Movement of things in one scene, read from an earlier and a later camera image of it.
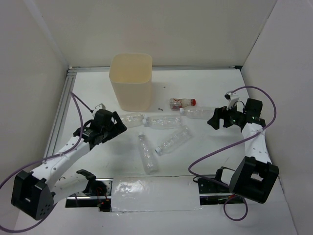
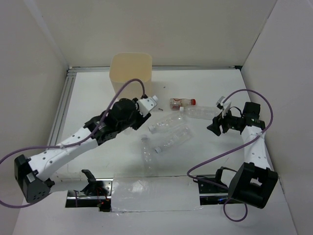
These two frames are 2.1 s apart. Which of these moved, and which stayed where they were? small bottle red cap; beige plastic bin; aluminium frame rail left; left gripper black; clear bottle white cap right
Moved: left gripper black
Stayed: small bottle red cap; beige plastic bin; aluminium frame rail left; clear bottle white cap right
